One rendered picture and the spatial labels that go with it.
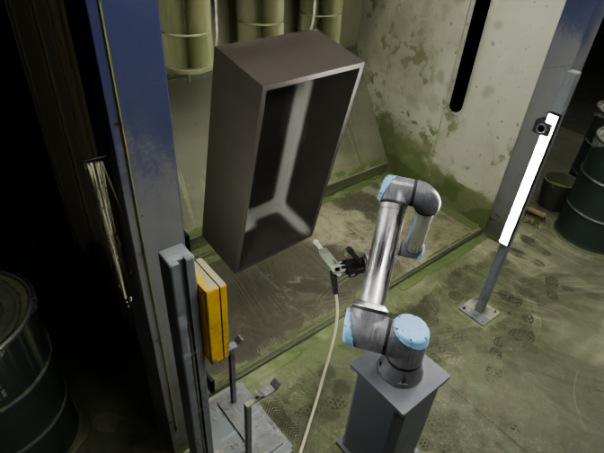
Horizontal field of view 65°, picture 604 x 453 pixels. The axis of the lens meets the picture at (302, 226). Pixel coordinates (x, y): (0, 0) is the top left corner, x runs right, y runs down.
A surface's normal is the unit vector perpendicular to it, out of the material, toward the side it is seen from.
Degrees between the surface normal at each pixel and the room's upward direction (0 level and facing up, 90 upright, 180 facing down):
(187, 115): 57
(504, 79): 90
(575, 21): 90
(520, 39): 90
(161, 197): 90
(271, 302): 0
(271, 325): 0
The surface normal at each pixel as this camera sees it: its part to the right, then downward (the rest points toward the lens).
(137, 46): 0.62, 0.49
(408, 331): 0.14, -0.78
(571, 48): -0.78, 0.34
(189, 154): 0.56, -0.03
